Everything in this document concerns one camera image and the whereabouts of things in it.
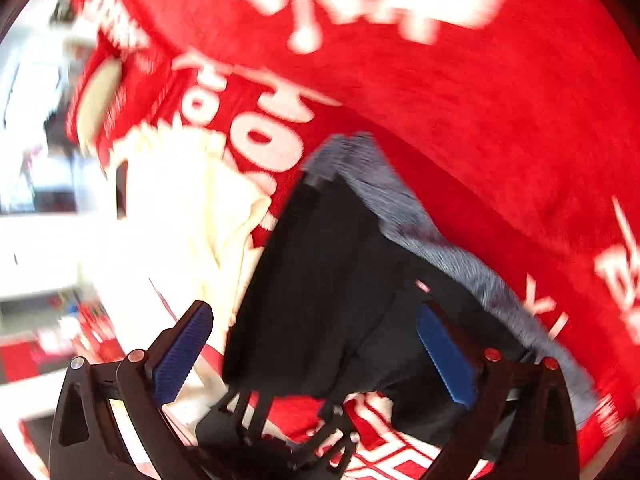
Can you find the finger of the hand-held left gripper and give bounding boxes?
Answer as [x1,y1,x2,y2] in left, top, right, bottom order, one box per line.
[218,389,275,443]
[292,402,360,475]

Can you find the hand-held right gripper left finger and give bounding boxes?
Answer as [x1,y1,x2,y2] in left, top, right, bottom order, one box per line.
[48,300,215,480]

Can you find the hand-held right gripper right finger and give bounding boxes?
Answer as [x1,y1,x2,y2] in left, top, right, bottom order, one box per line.
[416,302,581,480]

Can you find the black pants with blue stripes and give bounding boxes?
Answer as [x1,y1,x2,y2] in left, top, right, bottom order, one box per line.
[222,132,601,462]

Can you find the cream cloth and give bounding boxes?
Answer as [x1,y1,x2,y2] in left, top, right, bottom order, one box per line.
[100,125,274,461]

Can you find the red printed blanket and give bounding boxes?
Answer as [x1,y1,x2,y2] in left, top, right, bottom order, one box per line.
[65,0,640,480]

